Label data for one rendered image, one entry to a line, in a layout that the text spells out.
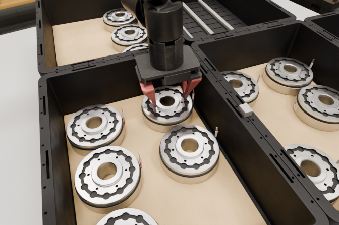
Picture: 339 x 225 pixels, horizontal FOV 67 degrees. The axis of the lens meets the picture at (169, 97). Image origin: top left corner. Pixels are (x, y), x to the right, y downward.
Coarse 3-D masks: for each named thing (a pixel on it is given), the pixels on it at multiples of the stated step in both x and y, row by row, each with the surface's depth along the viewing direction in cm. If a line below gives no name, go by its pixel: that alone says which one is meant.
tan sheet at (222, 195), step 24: (192, 120) 52; (120, 144) 48; (144, 144) 48; (72, 168) 44; (144, 168) 44; (216, 168) 44; (144, 192) 41; (168, 192) 41; (192, 192) 41; (216, 192) 41; (240, 192) 41; (96, 216) 38; (168, 216) 38; (192, 216) 38; (216, 216) 38; (240, 216) 38
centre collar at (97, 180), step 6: (102, 162) 41; (108, 162) 41; (114, 162) 41; (120, 162) 41; (96, 168) 40; (120, 168) 40; (96, 174) 39; (120, 174) 39; (96, 180) 39; (102, 180) 39; (108, 180) 39; (114, 180) 39; (102, 186) 38; (108, 186) 38
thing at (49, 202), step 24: (72, 72) 47; (48, 96) 43; (48, 120) 39; (240, 120) 39; (48, 144) 36; (264, 144) 36; (48, 168) 35; (288, 168) 33; (48, 192) 31; (48, 216) 29; (312, 216) 29
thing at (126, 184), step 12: (96, 156) 43; (108, 156) 42; (120, 156) 42; (132, 156) 42; (84, 168) 41; (132, 168) 41; (84, 180) 39; (120, 180) 39; (132, 180) 40; (84, 192) 38; (96, 192) 38; (108, 192) 38; (120, 192) 38; (96, 204) 37; (108, 204) 37
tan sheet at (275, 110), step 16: (256, 80) 61; (272, 96) 57; (288, 96) 57; (256, 112) 54; (272, 112) 54; (288, 112) 54; (272, 128) 51; (288, 128) 51; (304, 128) 51; (288, 144) 48; (320, 144) 48; (336, 144) 48; (336, 160) 45; (336, 208) 39
